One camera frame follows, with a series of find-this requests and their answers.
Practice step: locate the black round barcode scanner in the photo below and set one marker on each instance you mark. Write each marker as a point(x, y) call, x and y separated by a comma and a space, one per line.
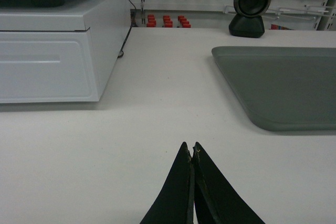
point(248, 20)

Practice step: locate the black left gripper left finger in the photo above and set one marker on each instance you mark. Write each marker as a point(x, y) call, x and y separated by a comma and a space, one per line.
point(175, 202)

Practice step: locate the grey rectangular serving tray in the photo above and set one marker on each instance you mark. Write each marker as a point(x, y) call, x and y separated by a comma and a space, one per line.
point(282, 88)

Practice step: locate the red capped bottles group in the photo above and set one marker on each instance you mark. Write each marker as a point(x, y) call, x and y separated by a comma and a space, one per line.
point(166, 21)

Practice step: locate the white cash drawer box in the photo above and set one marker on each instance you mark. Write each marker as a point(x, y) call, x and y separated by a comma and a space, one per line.
point(60, 54)

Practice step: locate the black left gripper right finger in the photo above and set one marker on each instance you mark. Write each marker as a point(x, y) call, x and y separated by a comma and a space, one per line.
point(216, 201)

